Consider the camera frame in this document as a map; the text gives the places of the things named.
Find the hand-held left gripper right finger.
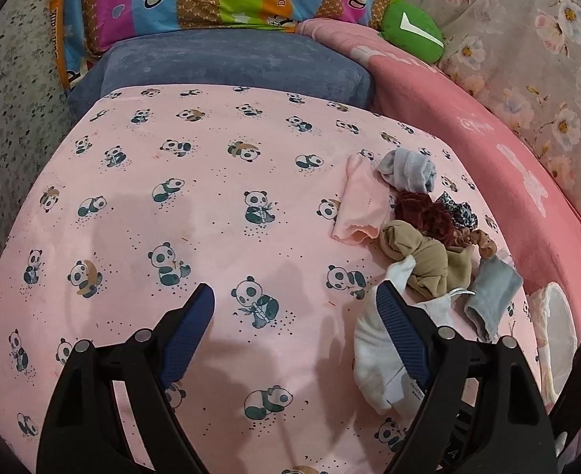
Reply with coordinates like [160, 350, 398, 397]
[375, 281, 560, 474]

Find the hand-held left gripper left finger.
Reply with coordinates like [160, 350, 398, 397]
[36, 283, 217, 474]

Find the white sock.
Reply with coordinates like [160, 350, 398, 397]
[353, 256, 474, 416]

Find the bin with white liner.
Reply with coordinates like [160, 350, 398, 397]
[530, 281, 578, 406]

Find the tan stocking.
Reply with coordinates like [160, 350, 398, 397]
[380, 220, 481, 302]

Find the pale blue sock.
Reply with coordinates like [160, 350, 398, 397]
[464, 256, 524, 342]

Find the dark red velvet scrunchie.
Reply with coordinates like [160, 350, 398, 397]
[394, 190, 456, 248]

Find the brown hair tie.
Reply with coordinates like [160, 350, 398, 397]
[448, 229, 499, 258]

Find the leopard print scrunchie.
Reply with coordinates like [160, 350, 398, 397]
[436, 192, 479, 230]

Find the pink sock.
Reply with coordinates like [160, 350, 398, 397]
[332, 154, 392, 246]

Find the grey sock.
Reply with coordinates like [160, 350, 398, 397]
[376, 148, 438, 193]

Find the pink panda print sheet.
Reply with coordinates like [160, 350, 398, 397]
[0, 86, 543, 474]

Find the pink blanket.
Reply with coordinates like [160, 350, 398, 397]
[297, 19, 581, 307]

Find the grey speckled sheet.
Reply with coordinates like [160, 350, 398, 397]
[0, 0, 94, 406]

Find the blue grey pillow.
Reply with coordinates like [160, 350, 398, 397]
[67, 34, 375, 122]

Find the green cushion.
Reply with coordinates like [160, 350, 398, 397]
[380, 1, 444, 65]

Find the floral duvet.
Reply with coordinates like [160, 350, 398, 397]
[399, 0, 581, 238]

